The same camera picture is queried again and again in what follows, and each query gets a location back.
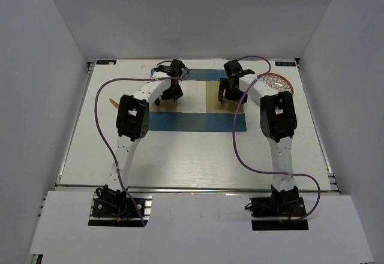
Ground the gold knife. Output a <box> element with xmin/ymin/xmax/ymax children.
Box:
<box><xmin>109</xmin><ymin>98</ymin><xmax>119</xmax><ymax>109</ymax></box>

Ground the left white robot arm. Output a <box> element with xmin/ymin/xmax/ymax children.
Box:
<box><xmin>106</xmin><ymin>59</ymin><xmax>188</xmax><ymax>192</ymax></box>

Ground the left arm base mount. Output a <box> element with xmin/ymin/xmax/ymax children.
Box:
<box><xmin>88</xmin><ymin>185</ymin><xmax>151</xmax><ymax>227</ymax></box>

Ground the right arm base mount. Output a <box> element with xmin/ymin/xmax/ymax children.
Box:
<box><xmin>244</xmin><ymin>187</ymin><xmax>309</xmax><ymax>231</ymax></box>

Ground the right blue table label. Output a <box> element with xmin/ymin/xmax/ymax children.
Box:
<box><xmin>275</xmin><ymin>61</ymin><xmax>296</xmax><ymax>67</ymax></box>

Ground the left blue table label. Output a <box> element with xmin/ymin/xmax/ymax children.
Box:
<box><xmin>95</xmin><ymin>59</ymin><xmax>116</xmax><ymax>65</ymax></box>

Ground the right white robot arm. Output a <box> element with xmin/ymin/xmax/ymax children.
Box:
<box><xmin>218</xmin><ymin>59</ymin><xmax>297</xmax><ymax>215</ymax></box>

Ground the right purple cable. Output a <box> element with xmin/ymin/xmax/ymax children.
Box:
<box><xmin>232</xmin><ymin>55</ymin><xmax>322</xmax><ymax>223</ymax></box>

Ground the patterned ceramic plate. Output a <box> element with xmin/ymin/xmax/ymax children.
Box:
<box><xmin>260</xmin><ymin>73</ymin><xmax>294</xmax><ymax>95</ymax></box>

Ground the blue table label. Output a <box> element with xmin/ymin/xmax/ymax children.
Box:
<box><xmin>95</xmin><ymin>59</ymin><xmax>116</xmax><ymax>65</ymax></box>
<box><xmin>275</xmin><ymin>61</ymin><xmax>296</xmax><ymax>67</ymax></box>

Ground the blue and tan placemat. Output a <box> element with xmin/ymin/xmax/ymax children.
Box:
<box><xmin>149</xmin><ymin>69</ymin><xmax>237</xmax><ymax>133</ymax></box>

